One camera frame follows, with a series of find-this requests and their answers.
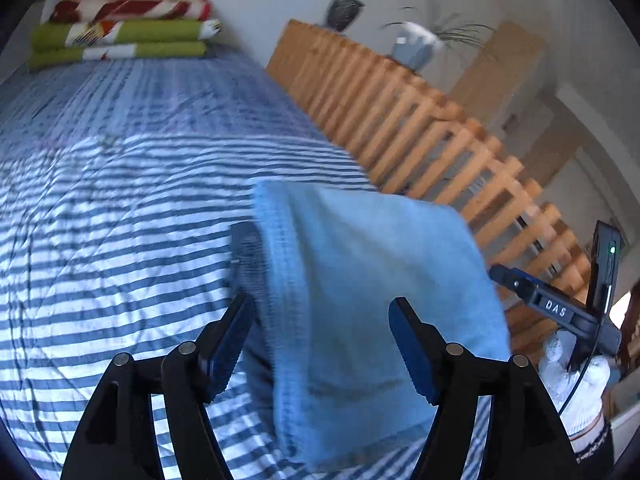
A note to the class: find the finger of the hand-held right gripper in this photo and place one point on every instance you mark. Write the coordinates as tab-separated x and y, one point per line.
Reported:
512	282

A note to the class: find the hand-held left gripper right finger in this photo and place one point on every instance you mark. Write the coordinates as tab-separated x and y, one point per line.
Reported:
412	350

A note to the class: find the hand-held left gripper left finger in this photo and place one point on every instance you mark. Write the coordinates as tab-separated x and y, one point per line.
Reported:
225	355

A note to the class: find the light blue jeans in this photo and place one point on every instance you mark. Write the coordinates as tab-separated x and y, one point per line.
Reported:
360	270

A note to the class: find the person's right forearm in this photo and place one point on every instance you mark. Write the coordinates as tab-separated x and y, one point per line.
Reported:
597	440

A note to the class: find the person's right hand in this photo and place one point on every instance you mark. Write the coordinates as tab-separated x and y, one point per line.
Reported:
575	395

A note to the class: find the blue white striped bed quilt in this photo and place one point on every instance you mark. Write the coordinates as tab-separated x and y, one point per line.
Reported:
125	200

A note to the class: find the wooden slatted fence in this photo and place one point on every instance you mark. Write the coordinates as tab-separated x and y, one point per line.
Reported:
400	110

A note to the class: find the wooden door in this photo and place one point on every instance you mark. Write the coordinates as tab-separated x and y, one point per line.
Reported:
495	75

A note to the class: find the potted spider plant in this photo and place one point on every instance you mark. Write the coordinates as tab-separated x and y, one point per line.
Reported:
415	50

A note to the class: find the dark ceramic vase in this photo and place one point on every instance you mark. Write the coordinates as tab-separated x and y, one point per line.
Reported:
345	10

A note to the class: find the folded green blanket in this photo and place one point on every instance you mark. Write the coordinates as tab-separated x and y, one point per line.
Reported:
150	32

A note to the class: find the folded red cream blanket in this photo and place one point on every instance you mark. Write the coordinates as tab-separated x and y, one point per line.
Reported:
135	7

